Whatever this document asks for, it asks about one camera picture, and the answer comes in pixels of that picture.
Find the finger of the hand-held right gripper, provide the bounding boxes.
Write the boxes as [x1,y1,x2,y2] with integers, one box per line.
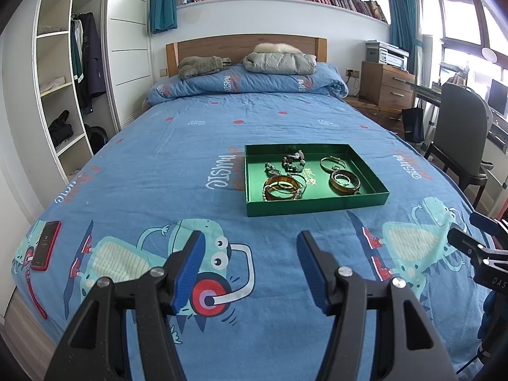
[469,211,508,241]
[447,228,491,264]

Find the teal curtain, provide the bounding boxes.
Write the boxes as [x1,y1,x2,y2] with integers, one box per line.
[149,0,178,34]
[386,0,423,68]

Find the black folded clothes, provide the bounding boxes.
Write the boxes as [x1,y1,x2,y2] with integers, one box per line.
[50,110,74,147]

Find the person's right hand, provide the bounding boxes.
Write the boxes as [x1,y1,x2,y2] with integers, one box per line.
[478,291,508,344]

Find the wooden drawer chest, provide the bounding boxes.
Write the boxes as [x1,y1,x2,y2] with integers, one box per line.
[360,61,417,112]

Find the white tower fan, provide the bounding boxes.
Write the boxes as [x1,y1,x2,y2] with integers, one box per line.
[421,34,435,88]

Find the red phone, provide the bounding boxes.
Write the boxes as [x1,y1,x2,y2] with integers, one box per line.
[31,220,62,271]

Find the brown marbled bangle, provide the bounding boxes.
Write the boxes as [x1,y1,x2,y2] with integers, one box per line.
[329,169,362,196]

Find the dark bead bracelet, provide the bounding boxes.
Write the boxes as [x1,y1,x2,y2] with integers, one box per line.
[282,150,307,173]

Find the silver bangle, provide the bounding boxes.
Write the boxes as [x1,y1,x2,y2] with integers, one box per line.
[320,156,346,174]

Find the beige fur garment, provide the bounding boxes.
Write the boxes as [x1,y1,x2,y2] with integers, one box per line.
[254,42,300,54]

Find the computer monitor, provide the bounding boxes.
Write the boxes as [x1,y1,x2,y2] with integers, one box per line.
[487,79,508,117]

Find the white folded clothes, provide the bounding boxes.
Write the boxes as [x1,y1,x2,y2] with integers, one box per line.
[40,78,66,93]

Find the amber bangle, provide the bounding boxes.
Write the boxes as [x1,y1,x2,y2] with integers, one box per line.
[263,175,301,202]

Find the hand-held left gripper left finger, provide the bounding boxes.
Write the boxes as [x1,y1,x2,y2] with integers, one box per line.
[43,230,206,381]

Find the tan plush garment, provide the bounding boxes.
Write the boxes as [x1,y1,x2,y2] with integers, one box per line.
[178,56,231,79]

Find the green tray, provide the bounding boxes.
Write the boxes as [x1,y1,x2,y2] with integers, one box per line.
[244,143,391,218]

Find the folded blue duvet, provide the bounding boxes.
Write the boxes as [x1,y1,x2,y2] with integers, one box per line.
[147,62,349,106]

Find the grey desk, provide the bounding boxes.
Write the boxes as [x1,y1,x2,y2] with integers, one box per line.
[407,79,443,104]

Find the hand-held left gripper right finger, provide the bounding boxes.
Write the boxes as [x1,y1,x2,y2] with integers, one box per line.
[296,230,463,381]

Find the black bag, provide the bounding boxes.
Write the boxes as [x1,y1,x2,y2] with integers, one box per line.
[84,124,109,155]

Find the grey chair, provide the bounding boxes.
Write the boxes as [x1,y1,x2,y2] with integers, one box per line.
[424,83,495,207]

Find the grey folded clothes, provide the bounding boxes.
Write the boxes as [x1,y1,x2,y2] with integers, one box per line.
[37,24,70,36]

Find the white wardrobe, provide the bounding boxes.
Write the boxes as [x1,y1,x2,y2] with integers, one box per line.
[0,0,153,223]

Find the dark tote bag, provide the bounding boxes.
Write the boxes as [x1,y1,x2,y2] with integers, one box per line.
[402,99,425,144]

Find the low wooden nightstand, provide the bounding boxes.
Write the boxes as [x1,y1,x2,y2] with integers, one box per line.
[347,97,413,136]

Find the wooden headboard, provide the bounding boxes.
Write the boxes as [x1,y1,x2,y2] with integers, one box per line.
[166,35,328,77]

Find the white printer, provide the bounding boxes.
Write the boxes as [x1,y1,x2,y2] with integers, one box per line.
[365,40,409,70]

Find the blue dinosaur print bedsheet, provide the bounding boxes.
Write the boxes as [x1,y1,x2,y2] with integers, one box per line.
[12,95,501,381]

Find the hanging dark jacket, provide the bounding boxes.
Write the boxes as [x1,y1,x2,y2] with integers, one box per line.
[70,12,107,114]

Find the grey puffer jacket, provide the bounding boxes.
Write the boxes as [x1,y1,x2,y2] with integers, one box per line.
[243,51,317,75]

